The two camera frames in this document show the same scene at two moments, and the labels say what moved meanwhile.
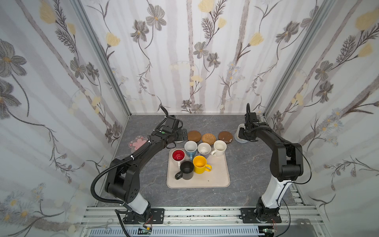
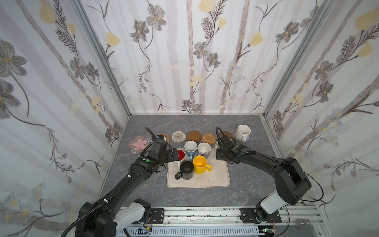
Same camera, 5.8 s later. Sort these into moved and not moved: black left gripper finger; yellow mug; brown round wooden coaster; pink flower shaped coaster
Moved: black left gripper finger
Not moved: yellow mug; brown round wooden coaster; pink flower shaped coaster
